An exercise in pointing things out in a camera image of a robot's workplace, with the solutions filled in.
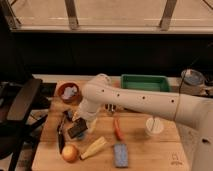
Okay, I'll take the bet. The white plastic cup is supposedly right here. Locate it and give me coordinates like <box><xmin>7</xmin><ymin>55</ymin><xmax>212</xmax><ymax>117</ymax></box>
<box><xmin>145</xmin><ymin>117</ymin><xmax>164</xmax><ymax>136</ymax></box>

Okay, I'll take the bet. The black eraser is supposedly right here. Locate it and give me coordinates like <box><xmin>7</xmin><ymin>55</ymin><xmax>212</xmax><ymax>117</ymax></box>
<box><xmin>68</xmin><ymin>118</ymin><xmax>87</xmax><ymax>138</ymax></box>

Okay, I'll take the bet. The green plastic tray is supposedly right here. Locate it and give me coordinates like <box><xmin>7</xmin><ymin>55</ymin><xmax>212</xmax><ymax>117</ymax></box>
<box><xmin>120</xmin><ymin>74</ymin><xmax>170</xmax><ymax>92</ymax></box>

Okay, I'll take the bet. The white crumpled paper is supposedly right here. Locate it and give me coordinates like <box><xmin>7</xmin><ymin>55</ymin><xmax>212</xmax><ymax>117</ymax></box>
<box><xmin>62</xmin><ymin>87</ymin><xmax>77</xmax><ymax>99</ymax></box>

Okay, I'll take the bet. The black handled tool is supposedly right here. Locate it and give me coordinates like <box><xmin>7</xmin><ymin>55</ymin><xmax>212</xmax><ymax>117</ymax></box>
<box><xmin>57</xmin><ymin>112</ymin><xmax>67</xmax><ymax>154</ymax></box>

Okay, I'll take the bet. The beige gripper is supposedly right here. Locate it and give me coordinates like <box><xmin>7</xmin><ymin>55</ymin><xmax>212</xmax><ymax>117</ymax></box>
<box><xmin>72</xmin><ymin>112</ymin><xmax>97</xmax><ymax>133</ymax></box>

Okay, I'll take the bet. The blue sponge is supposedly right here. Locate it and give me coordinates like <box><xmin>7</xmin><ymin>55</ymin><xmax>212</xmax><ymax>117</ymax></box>
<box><xmin>113</xmin><ymin>143</ymin><xmax>128</xmax><ymax>168</ymax></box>

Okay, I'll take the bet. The orange apple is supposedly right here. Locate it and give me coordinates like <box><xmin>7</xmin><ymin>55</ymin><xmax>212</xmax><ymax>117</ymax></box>
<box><xmin>61</xmin><ymin>145</ymin><xmax>78</xmax><ymax>162</ymax></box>

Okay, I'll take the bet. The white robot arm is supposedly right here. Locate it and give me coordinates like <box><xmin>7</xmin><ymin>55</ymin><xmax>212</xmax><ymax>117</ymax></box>
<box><xmin>77</xmin><ymin>74</ymin><xmax>213</xmax><ymax>171</ymax></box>

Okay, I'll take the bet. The orange carrot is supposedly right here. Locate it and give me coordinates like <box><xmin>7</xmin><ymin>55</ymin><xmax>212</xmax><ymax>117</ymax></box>
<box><xmin>113</xmin><ymin>118</ymin><xmax>124</xmax><ymax>141</ymax></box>

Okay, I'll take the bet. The brown bowl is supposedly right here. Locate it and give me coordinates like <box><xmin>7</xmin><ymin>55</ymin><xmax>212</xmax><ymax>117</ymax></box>
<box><xmin>57</xmin><ymin>82</ymin><xmax>81</xmax><ymax>104</ymax></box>

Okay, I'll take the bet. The blue small cup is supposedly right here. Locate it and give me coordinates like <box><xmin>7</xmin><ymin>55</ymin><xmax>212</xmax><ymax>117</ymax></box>
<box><xmin>76</xmin><ymin>133</ymin><xmax>85</xmax><ymax>141</ymax></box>

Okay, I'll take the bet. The black chair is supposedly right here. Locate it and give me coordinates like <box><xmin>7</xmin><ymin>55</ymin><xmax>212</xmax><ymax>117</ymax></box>
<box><xmin>0</xmin><ymin>78</ymin><xmax>56</xmax><ymax>171</ymax></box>

